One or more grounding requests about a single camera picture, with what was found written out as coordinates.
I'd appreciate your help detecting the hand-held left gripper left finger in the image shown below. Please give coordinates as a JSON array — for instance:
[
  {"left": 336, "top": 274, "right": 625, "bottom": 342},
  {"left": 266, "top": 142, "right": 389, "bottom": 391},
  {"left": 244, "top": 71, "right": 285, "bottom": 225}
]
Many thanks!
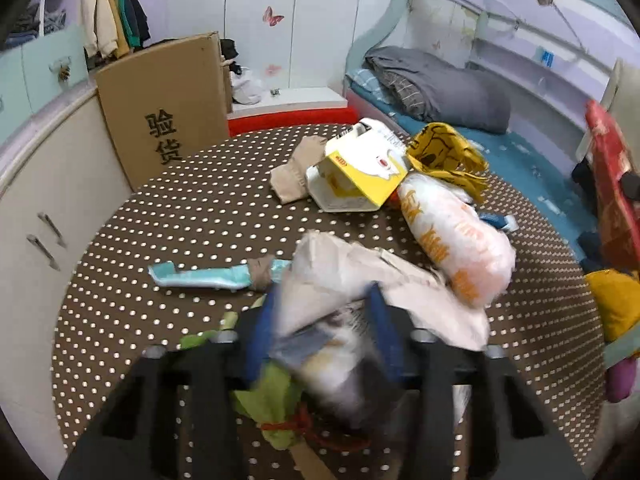
[{"left": 60, "top": 287, "right": 282, "bottom": 480}]

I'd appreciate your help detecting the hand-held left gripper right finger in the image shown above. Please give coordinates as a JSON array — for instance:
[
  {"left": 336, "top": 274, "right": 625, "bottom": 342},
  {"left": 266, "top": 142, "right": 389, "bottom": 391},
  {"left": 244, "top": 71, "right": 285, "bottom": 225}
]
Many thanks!
[{"left": 367, "top": 282, "right": 588, "bottom": 480}]

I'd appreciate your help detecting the white paper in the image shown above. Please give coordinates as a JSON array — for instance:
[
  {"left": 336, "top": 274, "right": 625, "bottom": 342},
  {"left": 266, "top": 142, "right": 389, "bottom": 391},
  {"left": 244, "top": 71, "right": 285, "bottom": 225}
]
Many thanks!
[{"left": 272, "top": 230, "right": 492, "bottom": 431}]

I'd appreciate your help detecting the yellow printed bag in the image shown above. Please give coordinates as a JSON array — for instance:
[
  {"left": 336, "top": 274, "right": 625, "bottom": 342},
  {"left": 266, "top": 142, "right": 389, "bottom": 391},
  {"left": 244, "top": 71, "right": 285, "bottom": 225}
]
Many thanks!
[{"left": 405, "top": 121, "right": 491, "bottom": 204}]

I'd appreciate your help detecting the white and orange plastic bag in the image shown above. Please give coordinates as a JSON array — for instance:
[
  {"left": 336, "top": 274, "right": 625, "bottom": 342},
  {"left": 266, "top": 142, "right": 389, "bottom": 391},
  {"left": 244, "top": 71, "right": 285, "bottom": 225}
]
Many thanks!
[{"left": 396, "top": 172, "right": 517, "bottom": 309}]

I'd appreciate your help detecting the polka-dot brown tablecloth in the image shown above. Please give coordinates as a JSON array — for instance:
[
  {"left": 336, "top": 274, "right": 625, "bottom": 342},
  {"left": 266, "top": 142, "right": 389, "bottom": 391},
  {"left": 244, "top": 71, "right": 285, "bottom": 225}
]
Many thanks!
[{"left": 50, "top": 122, "right": 609, "bottom": 480}]

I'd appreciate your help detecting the white and yellow carton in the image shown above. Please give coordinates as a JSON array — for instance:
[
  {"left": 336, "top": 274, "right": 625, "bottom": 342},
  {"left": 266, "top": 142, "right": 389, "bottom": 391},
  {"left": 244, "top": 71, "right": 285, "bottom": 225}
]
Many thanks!
[{"left": 305, "top": 117, "right": 409, "bottom": 213}]

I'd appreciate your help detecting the small blue and white tube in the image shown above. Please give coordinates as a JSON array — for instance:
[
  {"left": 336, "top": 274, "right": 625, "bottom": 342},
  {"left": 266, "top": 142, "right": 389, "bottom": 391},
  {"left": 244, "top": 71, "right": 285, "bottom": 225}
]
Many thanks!
[{"left": 476, "top": 211, "right": 519, "bottom": 234}]

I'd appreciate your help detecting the beige cloth piece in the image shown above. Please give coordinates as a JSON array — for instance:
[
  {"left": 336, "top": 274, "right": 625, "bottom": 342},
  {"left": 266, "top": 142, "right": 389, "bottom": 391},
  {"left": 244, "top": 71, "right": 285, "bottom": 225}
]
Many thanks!
[{"left": 270, "top": 135, "right": 329, "bottom": 205}]

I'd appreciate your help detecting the red bench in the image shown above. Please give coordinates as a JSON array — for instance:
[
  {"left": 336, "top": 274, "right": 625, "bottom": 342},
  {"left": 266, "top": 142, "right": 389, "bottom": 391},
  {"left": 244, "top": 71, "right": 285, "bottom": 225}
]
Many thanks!
[{"left": 227, "top": 106, "right": 359, "bottom": 137}]

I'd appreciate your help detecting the teal quilted bedspread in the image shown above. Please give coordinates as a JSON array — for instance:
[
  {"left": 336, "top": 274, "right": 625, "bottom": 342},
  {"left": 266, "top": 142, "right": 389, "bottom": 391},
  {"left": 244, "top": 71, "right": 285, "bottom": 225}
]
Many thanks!
[{"left": 345, "top": 67, "right": 617, "bottom": 262}]

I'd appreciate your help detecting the yellow cloth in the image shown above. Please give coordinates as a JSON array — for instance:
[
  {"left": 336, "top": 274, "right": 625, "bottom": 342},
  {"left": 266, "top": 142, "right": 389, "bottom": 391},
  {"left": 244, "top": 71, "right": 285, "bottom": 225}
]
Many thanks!
[{"left": 584, "top": 269, "right": 640, "bottom": 357}]

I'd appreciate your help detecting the white cabinet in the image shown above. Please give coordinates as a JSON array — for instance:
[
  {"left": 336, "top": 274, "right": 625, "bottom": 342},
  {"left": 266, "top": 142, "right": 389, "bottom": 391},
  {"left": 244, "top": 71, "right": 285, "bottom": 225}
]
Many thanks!
[{"left": 0, "top": 80, "right": 134, "bottom": 461}]

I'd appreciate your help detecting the blue checked pillow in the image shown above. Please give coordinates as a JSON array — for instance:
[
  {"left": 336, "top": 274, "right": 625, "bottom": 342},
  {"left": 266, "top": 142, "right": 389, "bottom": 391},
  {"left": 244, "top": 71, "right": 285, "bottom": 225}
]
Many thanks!
[{"left": 347, "top": 68, "right": 397, "bottom": 106}]

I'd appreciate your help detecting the purple item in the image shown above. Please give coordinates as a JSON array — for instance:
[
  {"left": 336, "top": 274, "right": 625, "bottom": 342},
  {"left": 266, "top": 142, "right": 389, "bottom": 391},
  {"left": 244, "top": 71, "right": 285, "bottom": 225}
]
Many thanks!
[{"left": 607, "top": 357, "right": 639, "bottom": 404}]

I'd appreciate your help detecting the cardboard box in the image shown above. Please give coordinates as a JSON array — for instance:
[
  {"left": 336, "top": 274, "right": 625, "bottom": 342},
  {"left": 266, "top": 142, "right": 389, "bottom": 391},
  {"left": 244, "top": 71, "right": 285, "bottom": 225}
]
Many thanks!
[{"left": 95, "top": 31, "right": 234, "bottom": 191}]

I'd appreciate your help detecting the dark navy cloth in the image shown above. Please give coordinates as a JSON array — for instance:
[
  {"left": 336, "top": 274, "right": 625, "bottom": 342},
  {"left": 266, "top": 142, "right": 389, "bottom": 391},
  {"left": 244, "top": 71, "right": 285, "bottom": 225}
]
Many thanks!
[{"left": 571, "top": 159, "right": 602, "bottom": 197}]

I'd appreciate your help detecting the red printed bag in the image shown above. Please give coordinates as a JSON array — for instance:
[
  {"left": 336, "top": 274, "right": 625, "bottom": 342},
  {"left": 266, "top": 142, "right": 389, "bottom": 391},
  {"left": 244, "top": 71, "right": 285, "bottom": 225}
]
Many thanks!
[{"left": 584, "top": 99, "right": 640, "bottom": 272}]

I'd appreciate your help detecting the black cloth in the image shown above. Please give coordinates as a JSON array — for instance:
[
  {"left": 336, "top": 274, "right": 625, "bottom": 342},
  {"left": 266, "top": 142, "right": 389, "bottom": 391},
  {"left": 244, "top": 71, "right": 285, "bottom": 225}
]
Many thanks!
[{"left": 219, "top": 38, "right": 244, "bottom": 74}]

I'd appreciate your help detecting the white wardrobe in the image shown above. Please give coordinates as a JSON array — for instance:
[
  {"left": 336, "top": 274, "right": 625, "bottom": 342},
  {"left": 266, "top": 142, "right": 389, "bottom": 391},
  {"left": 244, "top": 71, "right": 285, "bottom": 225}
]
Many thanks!
[{"left": 124, "top": 0, "right": 397, "bottom": 102}]

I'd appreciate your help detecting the yellow hanging garment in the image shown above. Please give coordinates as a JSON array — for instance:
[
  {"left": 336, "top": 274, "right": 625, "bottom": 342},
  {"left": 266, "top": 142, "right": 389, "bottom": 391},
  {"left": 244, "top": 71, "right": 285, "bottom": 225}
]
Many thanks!
[{"left": 102, "top": 0, "right": 132, "bottom": 59}]

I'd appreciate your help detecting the green hanging garment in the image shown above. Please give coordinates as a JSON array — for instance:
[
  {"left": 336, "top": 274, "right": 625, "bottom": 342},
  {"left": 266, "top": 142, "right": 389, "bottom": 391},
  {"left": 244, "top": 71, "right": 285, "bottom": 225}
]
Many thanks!
[{"left": 114, "top": 0, "right": 141, "bottom": 51}]

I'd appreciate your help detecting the teal drawer unit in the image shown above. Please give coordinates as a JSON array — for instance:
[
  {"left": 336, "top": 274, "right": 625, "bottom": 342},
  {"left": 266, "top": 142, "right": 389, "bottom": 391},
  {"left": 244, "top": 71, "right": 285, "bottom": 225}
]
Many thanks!
[{"left": 0, "top": 24, "right": 99, "bottom": 147}]

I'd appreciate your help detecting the dark hanging garment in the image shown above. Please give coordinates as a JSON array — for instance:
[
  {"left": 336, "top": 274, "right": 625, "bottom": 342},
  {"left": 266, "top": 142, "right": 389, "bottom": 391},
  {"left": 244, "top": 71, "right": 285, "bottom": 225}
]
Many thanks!
[{"left": 118, "top": 0, "right": 152, "bottom": 46}]

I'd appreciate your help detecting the cream hanging jacket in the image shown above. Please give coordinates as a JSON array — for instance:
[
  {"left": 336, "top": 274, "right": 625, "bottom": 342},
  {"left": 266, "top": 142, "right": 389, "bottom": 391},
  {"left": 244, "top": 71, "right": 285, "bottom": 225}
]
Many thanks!
[{"left": 78, "top": 0, "right": 119, "bottom": 59}]

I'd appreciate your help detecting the folded clothes pile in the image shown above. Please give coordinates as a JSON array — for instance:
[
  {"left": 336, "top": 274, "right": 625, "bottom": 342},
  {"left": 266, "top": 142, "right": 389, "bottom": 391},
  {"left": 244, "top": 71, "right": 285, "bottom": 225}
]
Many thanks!
[{"left": 4, "top": 0, "right": 69, "bottom": 49}]

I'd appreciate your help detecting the red string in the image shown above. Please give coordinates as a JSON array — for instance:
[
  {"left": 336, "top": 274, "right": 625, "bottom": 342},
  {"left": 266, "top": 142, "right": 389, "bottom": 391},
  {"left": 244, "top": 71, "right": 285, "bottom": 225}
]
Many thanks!
[{"left": 260, "top": 404, "right": 372, "bottom": 454}]

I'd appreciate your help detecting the bed frame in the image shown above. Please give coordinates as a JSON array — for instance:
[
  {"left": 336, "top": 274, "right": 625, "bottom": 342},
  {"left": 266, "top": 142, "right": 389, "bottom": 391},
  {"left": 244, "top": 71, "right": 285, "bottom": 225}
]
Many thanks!
[{"left": 344, "top": 0, "right": 640, "bottom": 126}]

